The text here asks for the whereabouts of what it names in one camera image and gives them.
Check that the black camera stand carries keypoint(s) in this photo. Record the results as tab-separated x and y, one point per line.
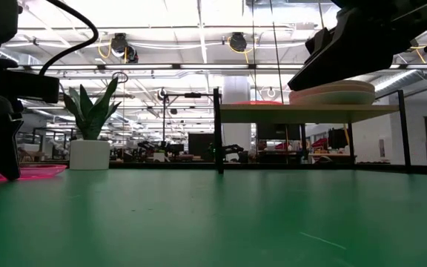
193	95

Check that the white building column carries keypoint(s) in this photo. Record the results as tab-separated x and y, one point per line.
235	89

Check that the snake plant in white pot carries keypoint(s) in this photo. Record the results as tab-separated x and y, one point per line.
89	154

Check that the black metal table frame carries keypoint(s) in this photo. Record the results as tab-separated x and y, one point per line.
161	165

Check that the green table mat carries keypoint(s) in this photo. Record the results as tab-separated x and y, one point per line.
213	222

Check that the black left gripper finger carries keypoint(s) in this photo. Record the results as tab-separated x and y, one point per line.
6	148

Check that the black monitor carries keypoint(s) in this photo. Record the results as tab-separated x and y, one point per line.
278	131
200	144

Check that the pink transparent plate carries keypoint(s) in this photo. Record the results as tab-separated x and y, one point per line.
39	171

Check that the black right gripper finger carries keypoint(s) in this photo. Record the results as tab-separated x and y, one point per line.
317	39
354	48

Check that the wooden shelf with black frame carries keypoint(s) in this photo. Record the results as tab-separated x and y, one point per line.
291	113

